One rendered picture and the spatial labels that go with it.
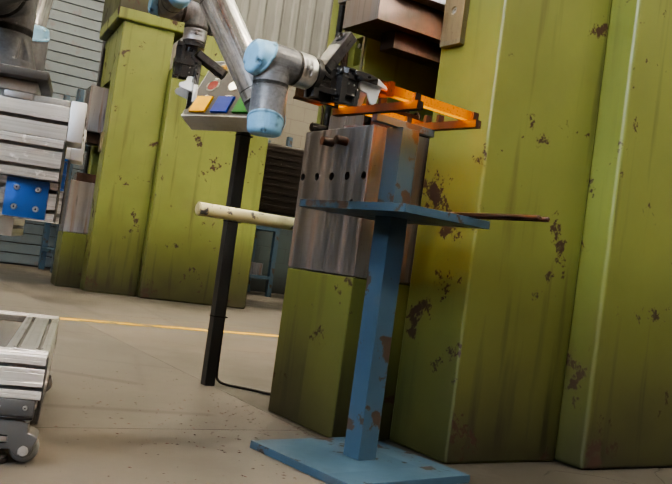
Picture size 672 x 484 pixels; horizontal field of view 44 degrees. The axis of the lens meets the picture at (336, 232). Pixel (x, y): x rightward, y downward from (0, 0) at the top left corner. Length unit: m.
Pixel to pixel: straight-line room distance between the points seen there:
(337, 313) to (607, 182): 0.89
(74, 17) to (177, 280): 4.37
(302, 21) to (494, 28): 9.49
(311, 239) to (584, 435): 1.00
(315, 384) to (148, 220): 4.87
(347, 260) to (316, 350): 0.30
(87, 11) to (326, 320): 8.49
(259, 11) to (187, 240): 5.02
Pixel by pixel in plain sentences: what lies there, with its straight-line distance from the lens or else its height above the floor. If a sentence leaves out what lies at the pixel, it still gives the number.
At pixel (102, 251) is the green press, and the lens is 7.20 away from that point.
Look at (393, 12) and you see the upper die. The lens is 2.69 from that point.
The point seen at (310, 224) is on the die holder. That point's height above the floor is 0.61.
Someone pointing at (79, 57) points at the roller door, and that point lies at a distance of 10.55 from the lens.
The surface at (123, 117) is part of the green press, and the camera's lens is 7.27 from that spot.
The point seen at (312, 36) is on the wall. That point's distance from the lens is 11.89.
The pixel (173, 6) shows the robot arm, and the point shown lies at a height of 1.20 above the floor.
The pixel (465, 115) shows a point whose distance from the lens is 2.13.
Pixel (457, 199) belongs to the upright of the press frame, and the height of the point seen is 0.73.
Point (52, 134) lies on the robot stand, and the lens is 1.91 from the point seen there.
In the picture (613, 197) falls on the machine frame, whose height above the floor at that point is 0.81.
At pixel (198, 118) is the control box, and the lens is 3.05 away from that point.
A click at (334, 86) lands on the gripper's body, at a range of 1.85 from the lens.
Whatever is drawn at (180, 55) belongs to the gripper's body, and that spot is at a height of 1.09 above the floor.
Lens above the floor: 0.49
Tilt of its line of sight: 2 degrees up
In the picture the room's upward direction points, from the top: 8 degrees clockwise
